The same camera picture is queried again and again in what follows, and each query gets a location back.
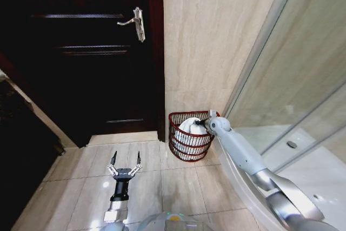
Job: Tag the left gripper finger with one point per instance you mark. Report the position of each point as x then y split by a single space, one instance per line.
114 158
139 158

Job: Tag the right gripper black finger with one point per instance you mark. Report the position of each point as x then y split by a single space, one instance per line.
198 122

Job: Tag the white towel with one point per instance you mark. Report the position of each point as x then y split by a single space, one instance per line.
186 131

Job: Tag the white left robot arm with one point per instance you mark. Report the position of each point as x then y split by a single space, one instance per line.
114 213

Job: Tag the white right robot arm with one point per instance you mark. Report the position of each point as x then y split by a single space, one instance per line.
238 150

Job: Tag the red wicker hamper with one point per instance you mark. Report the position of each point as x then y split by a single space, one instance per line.
189 152

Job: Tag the white robot front shell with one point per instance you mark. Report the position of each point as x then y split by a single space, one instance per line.
173 221

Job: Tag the round shower drain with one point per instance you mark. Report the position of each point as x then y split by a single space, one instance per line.
291 144

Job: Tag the dark cabinet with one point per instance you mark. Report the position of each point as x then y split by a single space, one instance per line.
21 147

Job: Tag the dark wooden door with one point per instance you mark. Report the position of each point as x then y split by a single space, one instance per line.
81 66

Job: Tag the glass shower enclosure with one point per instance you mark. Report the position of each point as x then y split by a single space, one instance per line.
292 60

